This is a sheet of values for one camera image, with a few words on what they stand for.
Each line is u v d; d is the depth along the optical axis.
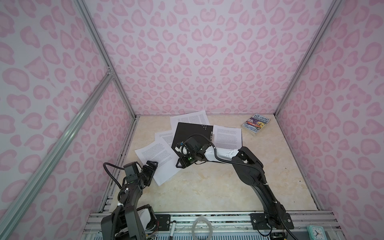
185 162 0.83
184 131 1.10
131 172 0.67
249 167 0.51
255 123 1.12
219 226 0.72
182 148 0.85
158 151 1.00
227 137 1.07
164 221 0.73
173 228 0.71
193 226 0.69
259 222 0.73
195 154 0.75
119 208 0.45
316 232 0.69
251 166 0.51
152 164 0.80
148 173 0.78
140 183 0.64
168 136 1.09
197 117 1.18
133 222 0.42
